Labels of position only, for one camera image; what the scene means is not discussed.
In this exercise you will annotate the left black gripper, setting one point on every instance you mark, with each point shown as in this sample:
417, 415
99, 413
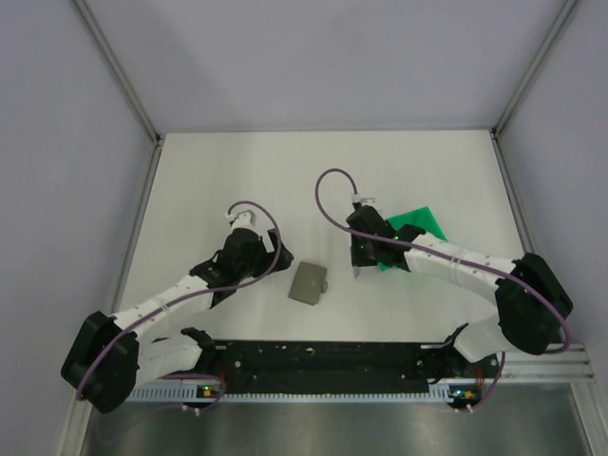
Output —
268, 256

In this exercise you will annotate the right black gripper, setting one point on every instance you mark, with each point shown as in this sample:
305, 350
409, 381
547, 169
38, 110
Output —
357, 260

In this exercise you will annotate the grey card holder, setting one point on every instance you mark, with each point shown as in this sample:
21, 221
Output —
309, 284

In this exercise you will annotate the green plastic bin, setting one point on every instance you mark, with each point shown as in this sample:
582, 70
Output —
418, 225

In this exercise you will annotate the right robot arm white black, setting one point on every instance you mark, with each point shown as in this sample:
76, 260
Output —
521, 321

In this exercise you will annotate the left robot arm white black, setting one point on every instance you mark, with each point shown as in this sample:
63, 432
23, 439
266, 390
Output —
113, 354

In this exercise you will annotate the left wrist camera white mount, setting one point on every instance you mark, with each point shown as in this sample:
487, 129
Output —
243, 220

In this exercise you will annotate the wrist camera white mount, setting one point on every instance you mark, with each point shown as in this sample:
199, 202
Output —
358, 201
243, 220

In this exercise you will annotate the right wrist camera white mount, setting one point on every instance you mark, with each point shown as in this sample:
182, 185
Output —
358, 201

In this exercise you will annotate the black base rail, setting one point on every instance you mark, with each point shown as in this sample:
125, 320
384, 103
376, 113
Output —
329, 367

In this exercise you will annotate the white slotted cable duct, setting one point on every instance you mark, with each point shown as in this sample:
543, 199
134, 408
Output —
197, 393

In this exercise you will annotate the right aluminium frame post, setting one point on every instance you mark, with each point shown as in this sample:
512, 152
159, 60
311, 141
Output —
565, 16

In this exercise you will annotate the aluminium frame post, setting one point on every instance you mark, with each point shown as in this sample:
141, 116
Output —
565, 16
115, 69

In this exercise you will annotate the left aluminium frame post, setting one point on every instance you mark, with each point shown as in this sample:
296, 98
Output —
115, 69

